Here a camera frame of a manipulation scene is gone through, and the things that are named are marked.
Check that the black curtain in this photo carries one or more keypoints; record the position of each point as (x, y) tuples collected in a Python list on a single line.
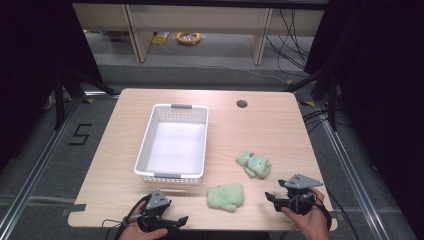
[(30, 66), (383, 83)]

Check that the metal floor rail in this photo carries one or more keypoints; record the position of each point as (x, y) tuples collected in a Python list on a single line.
[(350, 173), (40, 160)]

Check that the white plastic basket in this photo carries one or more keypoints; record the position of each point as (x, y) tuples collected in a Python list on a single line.
[(175, 146)]

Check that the light wooden shelf unit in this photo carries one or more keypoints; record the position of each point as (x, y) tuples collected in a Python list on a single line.
[(143, 23)]

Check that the person's right hand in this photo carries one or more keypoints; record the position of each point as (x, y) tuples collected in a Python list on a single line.
[(313, 225)]

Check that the dark round table grommet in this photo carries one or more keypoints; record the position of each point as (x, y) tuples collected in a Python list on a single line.
[(242, 103)]

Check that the black metal stand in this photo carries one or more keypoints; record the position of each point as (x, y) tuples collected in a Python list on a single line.
[(60, 100), (331, 100)]

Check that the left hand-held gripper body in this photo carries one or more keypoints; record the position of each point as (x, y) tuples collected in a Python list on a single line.
[(156, 201)]

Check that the light green fuzzy cloth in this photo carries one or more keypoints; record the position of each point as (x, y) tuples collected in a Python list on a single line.
[(226, 197)]

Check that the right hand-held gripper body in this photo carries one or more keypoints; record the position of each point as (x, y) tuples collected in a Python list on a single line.
[(301, 181)]

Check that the person's left hand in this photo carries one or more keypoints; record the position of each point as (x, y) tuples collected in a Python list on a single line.
[(140, 233)]

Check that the yellow packet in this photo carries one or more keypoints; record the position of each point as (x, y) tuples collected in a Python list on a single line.
[(160, 39)]

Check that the green plush toy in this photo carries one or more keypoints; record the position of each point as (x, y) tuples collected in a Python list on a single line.
[(256, 165)]

